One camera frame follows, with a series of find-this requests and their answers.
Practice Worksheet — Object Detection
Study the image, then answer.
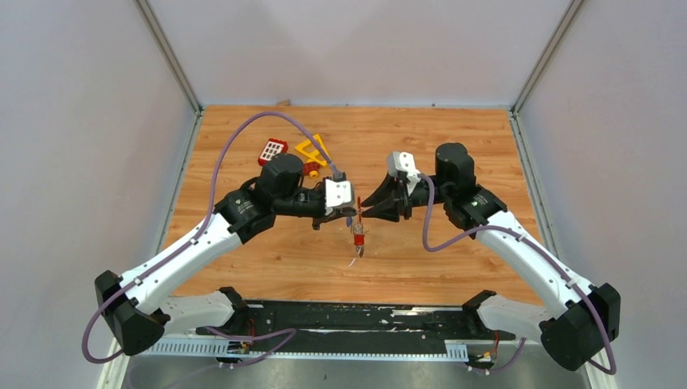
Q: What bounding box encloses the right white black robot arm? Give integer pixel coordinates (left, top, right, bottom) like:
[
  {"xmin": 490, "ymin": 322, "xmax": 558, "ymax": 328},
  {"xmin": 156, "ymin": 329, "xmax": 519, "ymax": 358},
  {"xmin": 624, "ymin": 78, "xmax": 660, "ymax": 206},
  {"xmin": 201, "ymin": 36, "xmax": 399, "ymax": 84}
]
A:
[{"xmin": 361, "ymin": 143, "xmax": 621, "ymax": 375}]

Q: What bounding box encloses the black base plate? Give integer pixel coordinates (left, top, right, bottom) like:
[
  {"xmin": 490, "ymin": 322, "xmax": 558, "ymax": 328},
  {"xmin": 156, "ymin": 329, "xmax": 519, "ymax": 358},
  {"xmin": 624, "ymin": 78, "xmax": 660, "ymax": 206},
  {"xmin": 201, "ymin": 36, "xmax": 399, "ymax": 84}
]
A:
[{"xmin": 219, "ymin": 300, "xmax": 515, "ymax": 353}]

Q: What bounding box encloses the metal keyring holder red handle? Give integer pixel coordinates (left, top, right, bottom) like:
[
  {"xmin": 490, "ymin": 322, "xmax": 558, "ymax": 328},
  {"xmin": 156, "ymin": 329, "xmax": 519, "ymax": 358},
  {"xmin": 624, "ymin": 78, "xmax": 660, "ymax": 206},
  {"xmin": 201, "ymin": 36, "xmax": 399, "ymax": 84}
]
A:
[{"xmin": 350, "ymin": 197, "xmax": 365, "ymax": 258}]

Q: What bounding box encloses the yellow triangular toy frame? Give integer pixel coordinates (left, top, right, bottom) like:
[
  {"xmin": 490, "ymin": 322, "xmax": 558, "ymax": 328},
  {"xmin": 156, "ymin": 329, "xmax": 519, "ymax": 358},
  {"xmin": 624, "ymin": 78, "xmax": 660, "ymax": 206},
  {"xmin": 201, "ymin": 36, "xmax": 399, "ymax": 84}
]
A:
[{"xmin": 295, "ymin": 134, "xmax": 330, "ymax": 167}]

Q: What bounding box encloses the red toy brick car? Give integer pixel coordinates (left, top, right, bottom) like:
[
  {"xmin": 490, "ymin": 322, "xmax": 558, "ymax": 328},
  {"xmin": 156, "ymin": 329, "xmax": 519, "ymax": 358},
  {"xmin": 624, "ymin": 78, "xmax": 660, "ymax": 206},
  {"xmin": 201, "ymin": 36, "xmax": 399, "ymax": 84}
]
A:
[{"xmin": 303, "ymin": 162, "xmax": 322, "ymax": 179}]

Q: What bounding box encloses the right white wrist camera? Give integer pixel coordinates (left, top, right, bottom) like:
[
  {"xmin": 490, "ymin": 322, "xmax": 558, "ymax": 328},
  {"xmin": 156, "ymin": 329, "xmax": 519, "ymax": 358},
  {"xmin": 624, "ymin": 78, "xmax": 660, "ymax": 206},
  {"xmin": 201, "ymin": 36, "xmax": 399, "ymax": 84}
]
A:
[{"xmin": 386, "ymin": 152, "xmax": 421, "ymax": 194}]

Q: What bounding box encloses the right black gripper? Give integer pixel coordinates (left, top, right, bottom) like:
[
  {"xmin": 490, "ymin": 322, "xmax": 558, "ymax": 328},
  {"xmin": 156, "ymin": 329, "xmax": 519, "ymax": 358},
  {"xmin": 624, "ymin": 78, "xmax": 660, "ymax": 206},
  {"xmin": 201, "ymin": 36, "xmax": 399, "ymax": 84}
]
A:
[{"xmin": 360, "ymin": 173, "xmax": 451, "ymax": 222}]

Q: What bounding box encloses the red window toy brick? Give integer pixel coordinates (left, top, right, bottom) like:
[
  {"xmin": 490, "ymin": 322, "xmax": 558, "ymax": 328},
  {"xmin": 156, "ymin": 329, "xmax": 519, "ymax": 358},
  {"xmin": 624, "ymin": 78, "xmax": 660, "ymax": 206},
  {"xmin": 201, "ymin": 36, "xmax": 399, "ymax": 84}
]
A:
[{"xmin": 258, "ymin": 138, "xmax": 288, "ymax": 166}]

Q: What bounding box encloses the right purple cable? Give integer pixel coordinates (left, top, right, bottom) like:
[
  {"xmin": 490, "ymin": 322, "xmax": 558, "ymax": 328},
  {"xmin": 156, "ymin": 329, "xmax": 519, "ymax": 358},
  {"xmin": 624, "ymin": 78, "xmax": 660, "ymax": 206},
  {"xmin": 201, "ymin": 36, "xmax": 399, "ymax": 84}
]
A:
[{"xmin": 419, "ymin": 174, "xmax": 618, "ymax": 376}]

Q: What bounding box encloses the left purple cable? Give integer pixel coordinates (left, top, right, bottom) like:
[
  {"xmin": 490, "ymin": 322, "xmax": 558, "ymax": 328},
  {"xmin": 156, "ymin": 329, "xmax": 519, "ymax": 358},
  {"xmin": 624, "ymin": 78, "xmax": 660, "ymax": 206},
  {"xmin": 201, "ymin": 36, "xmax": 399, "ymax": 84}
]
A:
[{"xmin": 81, "ymin": 111, "xmax": 344, "ymax": 371}]

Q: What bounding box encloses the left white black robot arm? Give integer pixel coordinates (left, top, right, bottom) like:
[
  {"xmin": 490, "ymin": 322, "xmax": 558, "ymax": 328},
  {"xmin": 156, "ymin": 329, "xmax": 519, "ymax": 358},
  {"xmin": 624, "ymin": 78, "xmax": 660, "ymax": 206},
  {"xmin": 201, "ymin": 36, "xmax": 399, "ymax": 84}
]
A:
[{"xmin": 94, "ymin": 153, "xmax": 356, "ymax": 356}]

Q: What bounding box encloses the white slotted cable duct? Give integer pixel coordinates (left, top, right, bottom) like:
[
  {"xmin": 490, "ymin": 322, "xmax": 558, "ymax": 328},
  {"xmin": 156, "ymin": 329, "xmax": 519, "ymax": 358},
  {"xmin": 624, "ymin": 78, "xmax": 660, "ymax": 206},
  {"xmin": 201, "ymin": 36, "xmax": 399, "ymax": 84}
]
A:
[{"xmin": 142, "ymin": 336, "xmax": 469, "ymax": 362}]

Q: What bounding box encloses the purple cable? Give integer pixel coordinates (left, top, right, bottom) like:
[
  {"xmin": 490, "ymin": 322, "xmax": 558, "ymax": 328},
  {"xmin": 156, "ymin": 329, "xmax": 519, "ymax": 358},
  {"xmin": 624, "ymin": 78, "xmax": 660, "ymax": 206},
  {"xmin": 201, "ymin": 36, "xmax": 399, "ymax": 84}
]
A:
[
  {"xmin": 81, "ymin": 111, "xmax": 344, "ymax": 371},
  {"xmin": 419, "ymin": 174, "xmax": 618, "ymax": 376}
]

